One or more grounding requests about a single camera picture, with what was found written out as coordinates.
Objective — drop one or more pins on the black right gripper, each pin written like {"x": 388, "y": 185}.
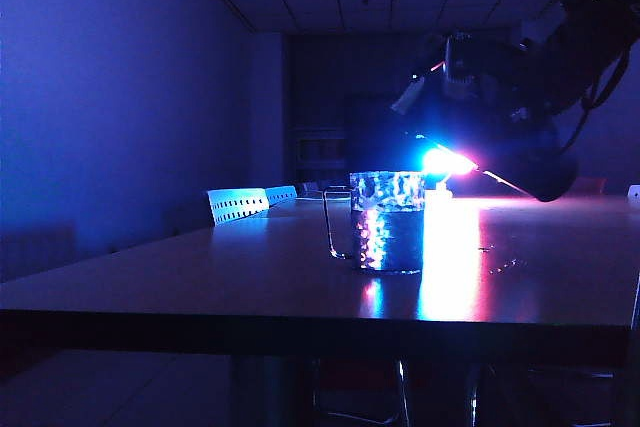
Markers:
{"x": 520, "y": 72}

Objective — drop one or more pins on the black thermos cup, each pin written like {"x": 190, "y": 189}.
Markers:
{"x": 540, "y": 167}

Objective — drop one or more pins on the bright desk lamp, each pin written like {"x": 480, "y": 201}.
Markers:
{"x": 445, "y": 163}

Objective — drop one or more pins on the dark shelf cabinet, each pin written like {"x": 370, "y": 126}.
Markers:
{"x": 319, "y": 149}

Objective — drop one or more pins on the white perforated chair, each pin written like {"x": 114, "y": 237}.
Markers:
{"x": 634, "y": 195}
{"x": 235, "y": 206}

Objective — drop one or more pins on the white perforated chair back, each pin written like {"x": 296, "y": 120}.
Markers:
{"x": 235, "y": 206}

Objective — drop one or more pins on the red chair with chrome legs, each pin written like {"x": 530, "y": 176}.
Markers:
{"x": 360, "y": 377}

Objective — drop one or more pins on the metal table leg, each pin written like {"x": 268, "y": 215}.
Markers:
{"x": 275, "y": 392}

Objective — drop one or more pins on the dark wall screen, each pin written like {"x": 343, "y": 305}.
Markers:
{"x": 370, "y": 147}

